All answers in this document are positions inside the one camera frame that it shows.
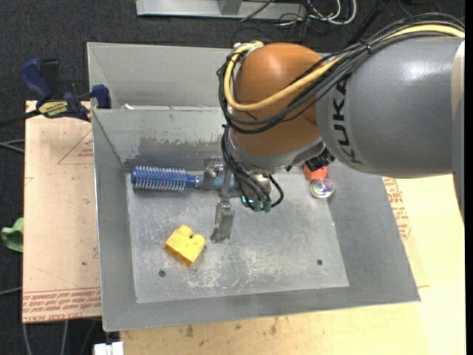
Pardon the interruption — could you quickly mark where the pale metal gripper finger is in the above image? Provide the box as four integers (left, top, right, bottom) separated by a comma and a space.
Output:
209, 203, 225, 243
221, 203, 237, 242

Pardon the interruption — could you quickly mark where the yellow toy building block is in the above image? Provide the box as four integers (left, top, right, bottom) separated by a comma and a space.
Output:
163, 224, 207, 268

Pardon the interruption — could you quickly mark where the grey metal bin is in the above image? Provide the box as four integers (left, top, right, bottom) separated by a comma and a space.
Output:
86, 41, 421, 332

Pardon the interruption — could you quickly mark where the orange block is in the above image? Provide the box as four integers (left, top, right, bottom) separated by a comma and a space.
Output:
303, 163, 330, 181

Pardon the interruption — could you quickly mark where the blue round hairbrush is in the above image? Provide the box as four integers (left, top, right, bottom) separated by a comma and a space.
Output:
130, 165, 237, 193

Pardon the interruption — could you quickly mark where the brown cardboard board red print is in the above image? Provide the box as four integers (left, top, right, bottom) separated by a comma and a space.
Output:
21, 100, 432, 324

